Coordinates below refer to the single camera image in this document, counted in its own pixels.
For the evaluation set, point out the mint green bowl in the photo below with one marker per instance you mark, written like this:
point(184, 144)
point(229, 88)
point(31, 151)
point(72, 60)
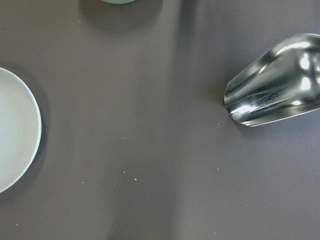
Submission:
point(118, 2)

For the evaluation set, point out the silver metal scoop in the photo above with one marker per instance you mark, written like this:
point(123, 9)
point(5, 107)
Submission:
point(283, 83)

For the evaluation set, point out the white round plate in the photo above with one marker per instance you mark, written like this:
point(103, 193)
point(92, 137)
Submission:
point(20, 128)

